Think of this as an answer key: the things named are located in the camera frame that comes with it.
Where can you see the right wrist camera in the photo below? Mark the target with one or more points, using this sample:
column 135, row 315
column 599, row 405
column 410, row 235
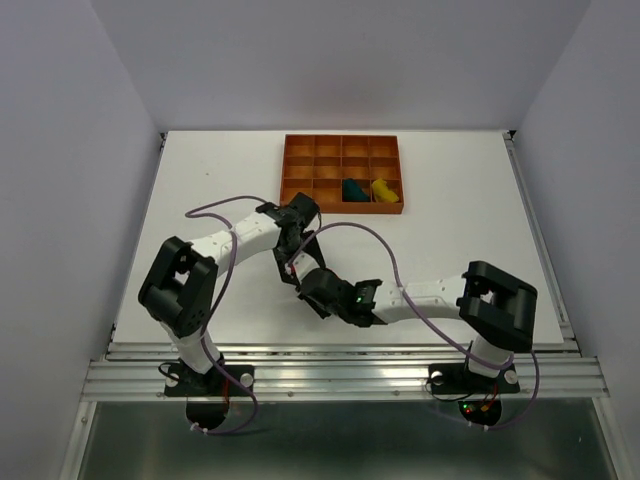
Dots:
column 302, row 265

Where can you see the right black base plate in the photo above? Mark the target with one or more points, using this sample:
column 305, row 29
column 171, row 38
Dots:
column 456, row 379

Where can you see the yellow bear sock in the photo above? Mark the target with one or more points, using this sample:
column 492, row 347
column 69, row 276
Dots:
column 382, row 193

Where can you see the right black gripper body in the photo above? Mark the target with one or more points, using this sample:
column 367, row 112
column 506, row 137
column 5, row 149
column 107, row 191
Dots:
column 323, row 311

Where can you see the orange compartment tray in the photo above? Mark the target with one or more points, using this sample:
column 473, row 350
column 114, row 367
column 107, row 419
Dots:
column 316, row 165

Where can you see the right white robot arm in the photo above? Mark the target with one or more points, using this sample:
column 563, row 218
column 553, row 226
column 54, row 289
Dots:
column 499, row 307

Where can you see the teal sock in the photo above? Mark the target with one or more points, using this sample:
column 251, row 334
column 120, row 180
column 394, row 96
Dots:
column 353, row 192

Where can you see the aluminium mounting rail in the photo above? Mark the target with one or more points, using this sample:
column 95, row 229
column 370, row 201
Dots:
column 128, row 372

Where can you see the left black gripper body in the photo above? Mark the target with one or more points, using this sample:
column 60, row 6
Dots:
column 282, row 253

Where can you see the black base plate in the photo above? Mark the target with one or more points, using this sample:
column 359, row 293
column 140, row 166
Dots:
column 182, row 382
column 456, row 379

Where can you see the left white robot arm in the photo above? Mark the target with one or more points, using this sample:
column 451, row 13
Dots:
column 178, row 289

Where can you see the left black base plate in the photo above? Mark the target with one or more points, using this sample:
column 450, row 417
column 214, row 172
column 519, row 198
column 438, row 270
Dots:
column 182, row 382

